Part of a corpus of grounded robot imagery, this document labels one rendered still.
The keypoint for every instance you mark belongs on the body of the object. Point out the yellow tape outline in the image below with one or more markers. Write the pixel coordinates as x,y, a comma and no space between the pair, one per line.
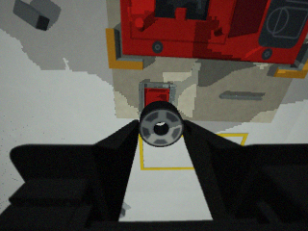
183,168

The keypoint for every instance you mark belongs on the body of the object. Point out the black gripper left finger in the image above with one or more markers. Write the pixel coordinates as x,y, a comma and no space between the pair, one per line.
107,164

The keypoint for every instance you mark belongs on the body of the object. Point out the small grey block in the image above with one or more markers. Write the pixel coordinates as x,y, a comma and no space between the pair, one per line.
30,15

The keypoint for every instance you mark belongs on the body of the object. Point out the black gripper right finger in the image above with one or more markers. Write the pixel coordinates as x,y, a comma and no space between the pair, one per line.
226,170

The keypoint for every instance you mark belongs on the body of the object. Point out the black and grey wheel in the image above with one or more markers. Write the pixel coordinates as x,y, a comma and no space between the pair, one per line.
160,135

